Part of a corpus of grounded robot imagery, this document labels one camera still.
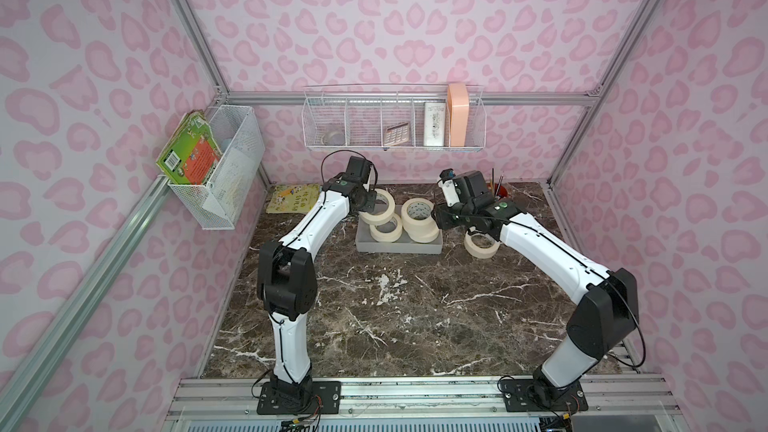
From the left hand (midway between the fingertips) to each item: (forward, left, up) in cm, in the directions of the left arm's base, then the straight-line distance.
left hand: (365, 194), depth 94 cm
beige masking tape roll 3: (+2, -17, -7) cm, 18 cm away
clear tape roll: (+16, +10, +10) cm, 21 cm away
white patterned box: (+16, -22, +15) cm, 31 cm away
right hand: (-10, -21, +5) cm, 24 cm away
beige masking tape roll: (-7, -4, -3) cm, 9 cm away
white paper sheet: (-8, +36, +10) cm, 38 cm away
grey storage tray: (-8, 0, -16) cm, 18 cm away
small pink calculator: (+15, -10, +12) cm, 22 cm away
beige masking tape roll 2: (-6, -7, -15) cm, 18 cm away
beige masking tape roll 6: (-11, -34, -14) cm, 38 cm away
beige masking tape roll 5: (-7, -18, -10) cm, 22 cm away
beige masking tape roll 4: (+1, -17, -12) cm, 21 cm away
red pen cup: (+7, -46, -6) cm, 47 cm away
